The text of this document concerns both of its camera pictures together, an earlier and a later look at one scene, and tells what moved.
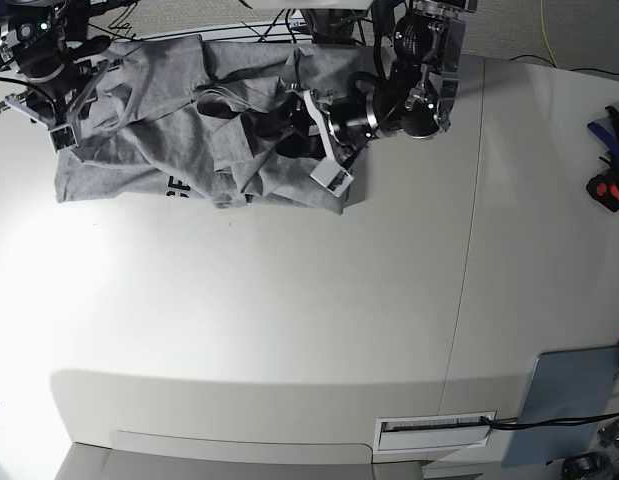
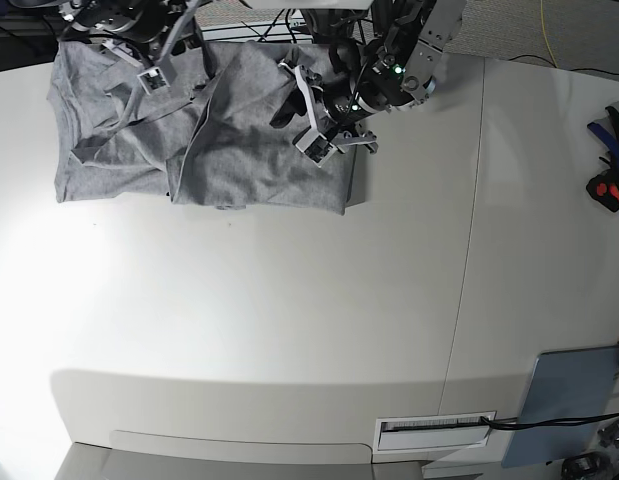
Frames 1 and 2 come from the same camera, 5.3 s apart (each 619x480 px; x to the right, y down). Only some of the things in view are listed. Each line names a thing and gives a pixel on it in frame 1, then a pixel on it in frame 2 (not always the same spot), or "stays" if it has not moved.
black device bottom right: x=585 y=467 stays
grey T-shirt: x=208 y=122 stays
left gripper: x=49 y=68 -> x=185 y=13
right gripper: x=353 y=119 stays
